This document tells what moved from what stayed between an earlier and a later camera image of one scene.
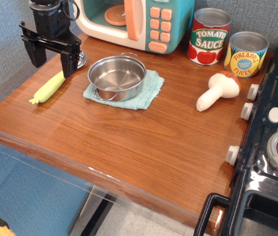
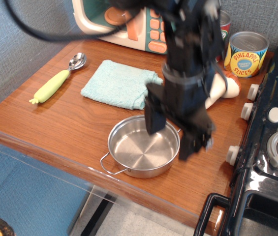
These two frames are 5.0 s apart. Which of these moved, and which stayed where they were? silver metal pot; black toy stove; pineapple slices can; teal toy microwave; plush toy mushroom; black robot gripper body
Moved: silver metal pot; black robot gripper body
Stayed: pineapple slices can; plush toy mushroom; black toy stove; teal toy microwave
